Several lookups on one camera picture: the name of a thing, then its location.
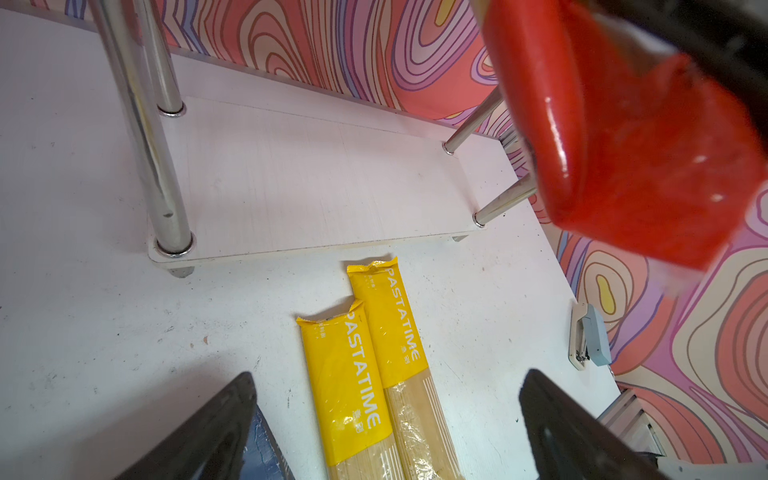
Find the grey small box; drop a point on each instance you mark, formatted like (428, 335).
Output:
(588, 339)

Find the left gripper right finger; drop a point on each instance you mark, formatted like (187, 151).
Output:
(568, 443)

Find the red spaghetti bag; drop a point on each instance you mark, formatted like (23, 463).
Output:
(677, 207)

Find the short yellow Pastatime bag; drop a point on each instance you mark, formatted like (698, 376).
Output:
(349, 399)

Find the long yellow Pastatime bag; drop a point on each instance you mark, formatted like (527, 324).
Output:
(420, 429)

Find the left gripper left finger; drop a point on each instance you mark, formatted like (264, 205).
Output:
(210, 444)

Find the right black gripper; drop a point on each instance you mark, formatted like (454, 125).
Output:
(713, 93)

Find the white two-tier shelf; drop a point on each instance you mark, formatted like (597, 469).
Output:
(226, 181)

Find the blue Barilla rigatoni box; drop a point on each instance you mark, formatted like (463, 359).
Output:
(262, 457)

